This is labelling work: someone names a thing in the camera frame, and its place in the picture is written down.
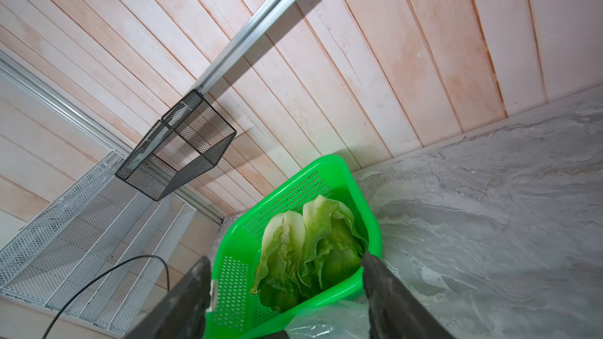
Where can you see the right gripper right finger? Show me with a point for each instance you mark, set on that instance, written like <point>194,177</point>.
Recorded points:
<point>393,311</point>

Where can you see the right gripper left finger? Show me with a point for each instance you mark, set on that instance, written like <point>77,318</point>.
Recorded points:
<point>182,312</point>

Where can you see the clear zip bag blue seal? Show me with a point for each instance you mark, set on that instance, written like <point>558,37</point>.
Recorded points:
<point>342,319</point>

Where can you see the chinese cabbage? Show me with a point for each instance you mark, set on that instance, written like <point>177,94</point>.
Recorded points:
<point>277,282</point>
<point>333,248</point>

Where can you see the green plastic basket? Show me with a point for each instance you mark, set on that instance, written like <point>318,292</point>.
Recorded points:
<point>238,313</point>

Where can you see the white wire mesh shelf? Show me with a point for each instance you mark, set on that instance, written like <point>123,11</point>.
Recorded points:
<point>96,252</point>

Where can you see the black mesh wall basket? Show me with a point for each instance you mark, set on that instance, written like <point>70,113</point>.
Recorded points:
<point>188,141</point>

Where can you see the aluminium rail back wall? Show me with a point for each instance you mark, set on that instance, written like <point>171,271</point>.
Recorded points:
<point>261,21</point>

